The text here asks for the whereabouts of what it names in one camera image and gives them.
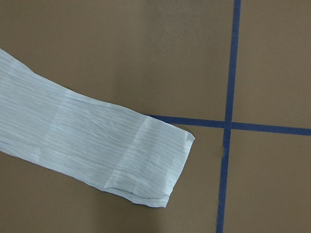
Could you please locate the light blue button shirt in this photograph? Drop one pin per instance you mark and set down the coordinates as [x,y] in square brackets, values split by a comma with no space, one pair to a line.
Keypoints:
[104,145]

